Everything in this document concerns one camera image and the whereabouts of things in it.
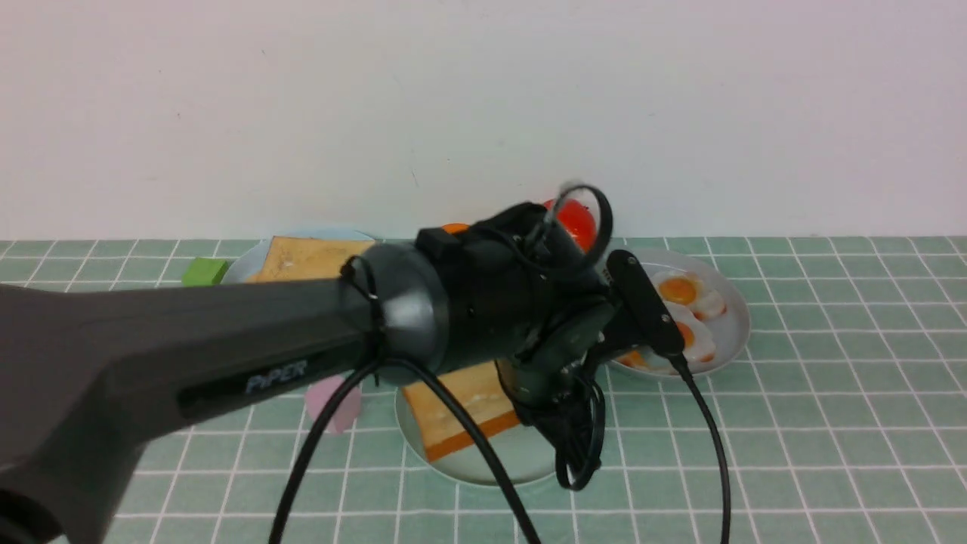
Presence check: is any orange fruit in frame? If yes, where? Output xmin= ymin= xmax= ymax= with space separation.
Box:
xmin=441 ymin=223 xmax=470 ymax=235

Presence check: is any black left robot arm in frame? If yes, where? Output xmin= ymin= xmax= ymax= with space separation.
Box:
xmin=2 ymin=202 xmax=614 ymax=543

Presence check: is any fried egg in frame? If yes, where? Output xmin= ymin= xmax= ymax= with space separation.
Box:
xmin=653 ymin=270 xmax=728 ymax=321
xmin=615 ymin=349 xmax=679 ymax=376
xmin=666 ymin=301 xmax=716 ymax=366

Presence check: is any green foam cube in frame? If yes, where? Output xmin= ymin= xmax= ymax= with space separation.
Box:
xmin=181 ymin=257 xmax=230 ymax=288

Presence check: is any red pomegranate fruit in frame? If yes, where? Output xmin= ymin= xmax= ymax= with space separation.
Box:
xmin=547 ymin=199 xmax=598 ymax=252

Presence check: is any toast slice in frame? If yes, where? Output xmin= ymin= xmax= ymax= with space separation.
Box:
xmin=245 ymin=236 xmax=375 ymax=283
xmin=402 ymin=361 xmax=522 ymax=464

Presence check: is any grey egg plate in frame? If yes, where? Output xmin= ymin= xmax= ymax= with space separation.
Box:
xmin=631 ymin=248 xmax=752 ymax=378

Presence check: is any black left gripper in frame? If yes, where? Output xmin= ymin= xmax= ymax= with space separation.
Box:
xmin=415 ymin=203 xmax=618 ymax=424

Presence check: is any pink foam cube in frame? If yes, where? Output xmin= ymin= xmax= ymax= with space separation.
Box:
xmin=304 ymin=376 xmax=362 ymax=434

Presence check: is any mint green centre plate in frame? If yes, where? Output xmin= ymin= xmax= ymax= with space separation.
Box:
xmin=394 ymin=389 xmax=555 ymax=490

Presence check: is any light blue bread plate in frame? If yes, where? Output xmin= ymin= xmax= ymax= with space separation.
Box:
xmin=222 ymin=227 xmax=376 ymax=283

